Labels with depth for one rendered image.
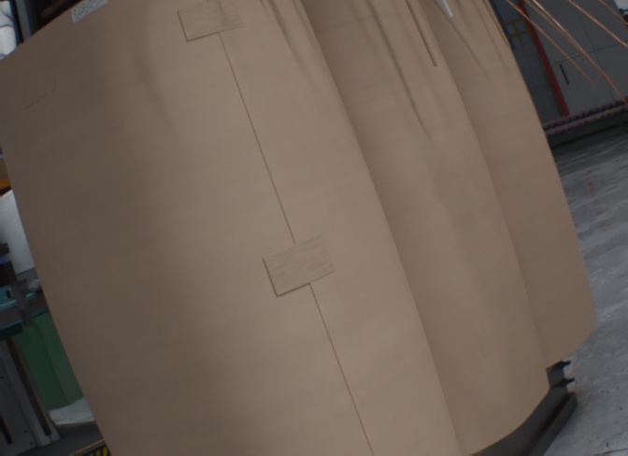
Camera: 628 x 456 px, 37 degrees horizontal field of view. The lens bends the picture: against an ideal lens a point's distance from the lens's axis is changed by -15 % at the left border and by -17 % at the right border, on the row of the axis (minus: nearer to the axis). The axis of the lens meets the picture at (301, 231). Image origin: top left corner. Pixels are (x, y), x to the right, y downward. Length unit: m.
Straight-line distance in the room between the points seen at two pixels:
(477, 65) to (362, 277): 0.80
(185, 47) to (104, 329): 0.39
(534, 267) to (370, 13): 0.67
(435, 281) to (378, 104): 0.29
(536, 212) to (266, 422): 0.96
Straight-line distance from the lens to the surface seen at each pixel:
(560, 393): 2.39
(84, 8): 1.35
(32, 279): 2.58
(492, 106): 2.08
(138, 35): 1.31
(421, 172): 1.67
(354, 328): 1.34
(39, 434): 2.69
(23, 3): 1.59
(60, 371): 6.14
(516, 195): 2.08
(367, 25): 1.69
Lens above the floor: 0.72
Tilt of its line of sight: 2 degrees down
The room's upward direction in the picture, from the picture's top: 20 degrees counter-clockwise
